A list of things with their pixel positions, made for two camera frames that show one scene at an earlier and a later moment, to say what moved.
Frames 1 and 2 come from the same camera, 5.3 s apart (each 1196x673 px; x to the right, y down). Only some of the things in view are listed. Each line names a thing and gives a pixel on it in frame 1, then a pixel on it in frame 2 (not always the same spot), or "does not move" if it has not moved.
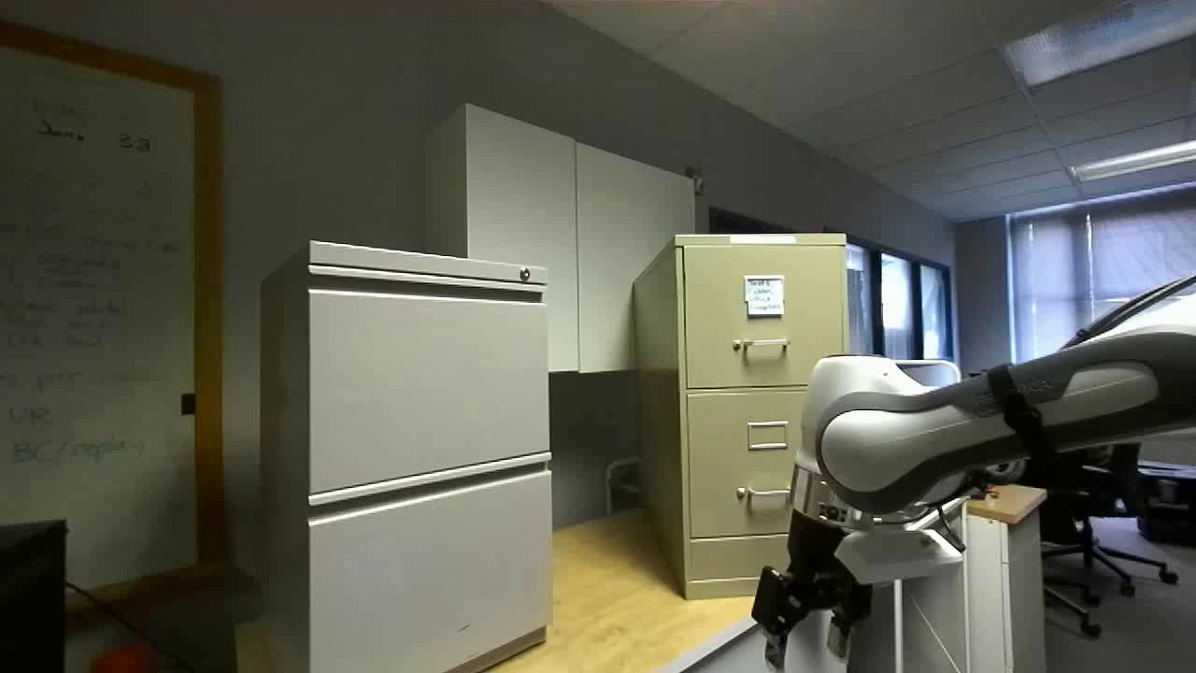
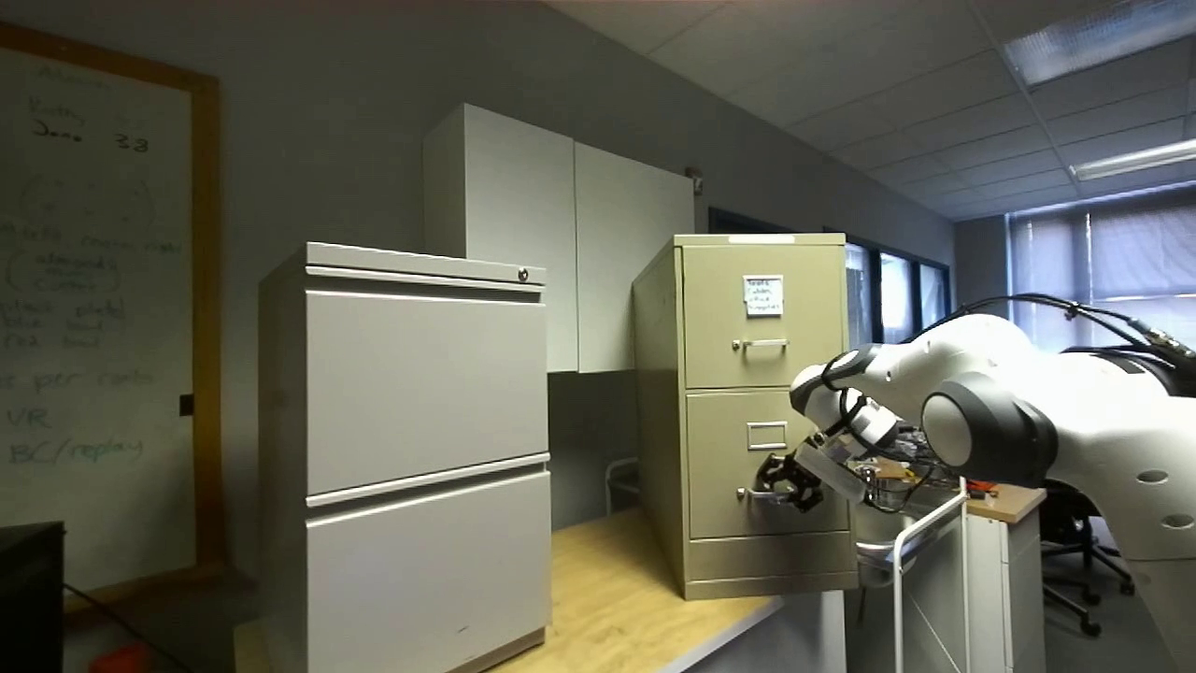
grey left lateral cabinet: x=403 y=483 does not move
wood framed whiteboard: x=114 y=319 does not move
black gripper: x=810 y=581 -> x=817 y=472
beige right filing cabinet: x=725 y=336 does not move
